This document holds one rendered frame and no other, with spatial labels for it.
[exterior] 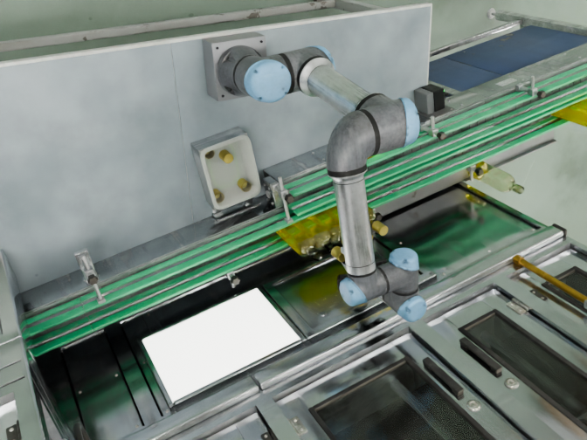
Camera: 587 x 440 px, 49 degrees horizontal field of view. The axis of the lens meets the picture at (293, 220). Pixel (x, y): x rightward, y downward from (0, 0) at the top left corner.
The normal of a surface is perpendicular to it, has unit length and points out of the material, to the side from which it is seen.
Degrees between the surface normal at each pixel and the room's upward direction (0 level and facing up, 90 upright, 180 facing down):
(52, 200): 0
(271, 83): 8
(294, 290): 90
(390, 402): 90
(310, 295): 90
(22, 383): 90
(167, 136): 0
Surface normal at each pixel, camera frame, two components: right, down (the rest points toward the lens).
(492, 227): -0.18, -0.84
